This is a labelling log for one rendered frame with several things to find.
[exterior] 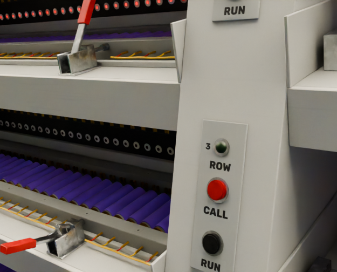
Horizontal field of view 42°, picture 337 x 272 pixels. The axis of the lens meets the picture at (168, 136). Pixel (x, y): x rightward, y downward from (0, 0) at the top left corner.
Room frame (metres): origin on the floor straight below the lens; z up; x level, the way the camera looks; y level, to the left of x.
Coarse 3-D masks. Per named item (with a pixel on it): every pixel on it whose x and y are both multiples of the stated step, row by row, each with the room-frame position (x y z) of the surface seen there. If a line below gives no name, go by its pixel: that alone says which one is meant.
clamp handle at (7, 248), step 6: (60, 228) 0.47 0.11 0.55; (54, 234) 0.47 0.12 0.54; (60, 234) 0.48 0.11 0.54; (18, 240) 0.44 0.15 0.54; (24, 240) 0.44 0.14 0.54; (30, 240) 0.44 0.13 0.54; (36, 240) 0.45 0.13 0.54; (42, 240) 0.45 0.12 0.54; (48, 240) 0.46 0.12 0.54; (54, 240) 0.47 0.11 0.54; (0, 246) 0.43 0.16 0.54; (6, 246) 0.42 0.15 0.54; (12, 246) 0.42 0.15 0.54; (18, 246) 0.43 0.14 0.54; (24, 246) 0.43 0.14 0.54; (30, 246) 0.44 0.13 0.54; (6, 252) 0.42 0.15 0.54; (12, 252) 0.42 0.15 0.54
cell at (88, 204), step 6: (108, 186) 0.58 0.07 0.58; (114, 186) 0.58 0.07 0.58; (120, 186) 0.58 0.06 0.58; (102, 192) 0.57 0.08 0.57; (108, 192) 0.57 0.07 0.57; (90, 198) 0.55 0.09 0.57; (96, 198) 0.55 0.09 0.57; (102, 198) 0.56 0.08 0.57; (84, 204) 0.55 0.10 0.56; (90, 204) 0.54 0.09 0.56
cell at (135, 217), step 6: (156, 198) 0.53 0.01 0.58; (162, 198) 0.53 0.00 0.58; (168, 198) 0.53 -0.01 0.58; (150, 204) 0.52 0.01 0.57; (156, 204) 0.52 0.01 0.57; (162, 204) 0.52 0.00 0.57; (138, 210) 0.51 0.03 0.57; (144, 210) 0.51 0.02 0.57; (150, 210) 0.51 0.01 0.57; (132, 216) 0.49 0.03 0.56; (138, 216) 0.50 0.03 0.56; (144, 216) 0.50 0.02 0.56; (138, 222) 0.49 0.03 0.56
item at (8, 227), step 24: (48, 144) 0.74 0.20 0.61; (72, 144) 0.70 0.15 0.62; (168, 168) 0.58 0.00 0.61; (0, 216) 0.58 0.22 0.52; (0, 240) 0.53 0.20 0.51; (24, 264) 0.51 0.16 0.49; (48, 264) 0.47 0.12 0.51; (72, 264) 0.45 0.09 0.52; (96, 264) 0.45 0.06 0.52; (120, 264) 0.44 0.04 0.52; (144, 264) 0.44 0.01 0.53
